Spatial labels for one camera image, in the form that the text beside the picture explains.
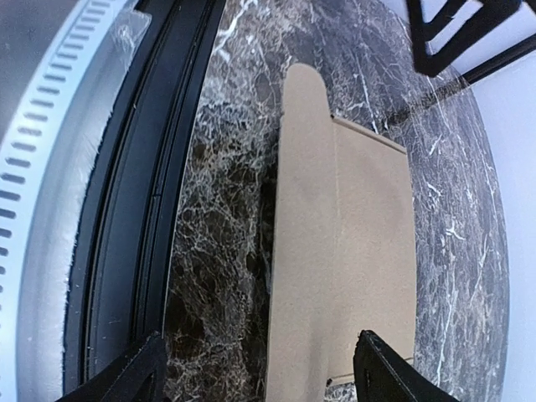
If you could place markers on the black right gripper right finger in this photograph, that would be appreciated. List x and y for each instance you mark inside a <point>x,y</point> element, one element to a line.
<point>380,374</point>

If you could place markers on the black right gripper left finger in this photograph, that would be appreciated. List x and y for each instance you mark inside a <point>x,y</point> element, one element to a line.
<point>138,374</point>

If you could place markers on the brown cardboard box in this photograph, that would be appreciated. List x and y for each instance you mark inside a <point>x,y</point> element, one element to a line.
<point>344,255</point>

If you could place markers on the left black frame post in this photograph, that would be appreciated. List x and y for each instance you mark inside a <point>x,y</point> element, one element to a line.
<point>501,60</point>

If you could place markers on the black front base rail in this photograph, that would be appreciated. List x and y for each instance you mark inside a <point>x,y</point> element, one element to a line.
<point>119,276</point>

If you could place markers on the white slotted cable duct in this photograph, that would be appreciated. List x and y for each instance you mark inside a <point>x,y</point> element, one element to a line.
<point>51,51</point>

